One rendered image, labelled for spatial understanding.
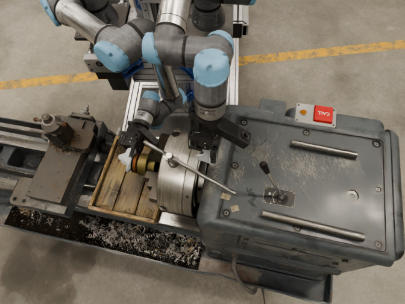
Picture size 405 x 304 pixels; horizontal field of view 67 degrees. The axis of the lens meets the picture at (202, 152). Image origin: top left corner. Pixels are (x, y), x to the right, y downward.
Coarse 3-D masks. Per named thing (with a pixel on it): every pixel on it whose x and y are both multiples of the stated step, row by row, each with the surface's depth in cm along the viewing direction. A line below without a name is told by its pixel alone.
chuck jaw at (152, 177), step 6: (150, 174) 113; (156, 174) 113; (150, 180) 112; (156, 180) 112; (150, 186) 111; (156, 186) 111; (150, 192) 110; (156, 192) 109; (150, 198) 109; (156, 198) 108
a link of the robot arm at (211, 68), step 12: (204, 60) 63; (216, 60) 63; (228, 60) 64; (204, 72) 63; (216, 72) 62; (228, 72) 65; (204, 84) 65; (216, 84) 64; (204, 96) 67; (216, 96) 67
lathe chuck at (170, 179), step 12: (180, 132) 110; (168, 144) 103; (180, 144) 103; (180, 156) 101; (168, 168) 100; (180, 168) 100; (168, 180) 100; (180, 180) 100; (168, 192) 101; (180, 192) 100; (168, 204) 105; (180, 204) 103
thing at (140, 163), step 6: (138, 156) 116; (144, 156) 115; (132, 162) 115; (138, 162) 114; (144, 162) 114; (150, 162) 114; (156, 162) 119; (132, 168) 115; (138, 168) 114; (144, 168) 113; (150, 168) 114; (156, 168) 119; (144, 174) 115
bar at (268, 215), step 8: (264, 216) 87; (272, 216) 87; (280, 216) 86; (288, 216) 87; (296, 224) 86; (304, 224) 85; (312, 224) 85; (320, 224) 85; (328, 232) 84; (336, 232) 84; (344, 232) 84; (352, 232) 83; (360, 240) 83
